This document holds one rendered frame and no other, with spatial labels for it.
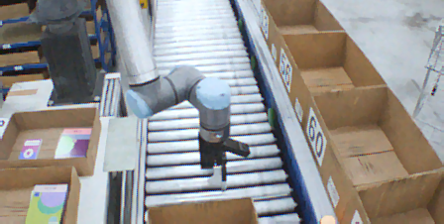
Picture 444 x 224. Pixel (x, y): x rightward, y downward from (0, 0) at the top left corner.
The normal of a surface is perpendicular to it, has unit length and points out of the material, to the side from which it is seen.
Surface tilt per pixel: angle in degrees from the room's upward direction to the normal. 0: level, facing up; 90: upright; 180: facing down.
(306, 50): 89
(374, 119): 89
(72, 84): 90
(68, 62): 90
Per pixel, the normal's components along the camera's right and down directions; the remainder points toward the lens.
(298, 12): 0.10, 0.56
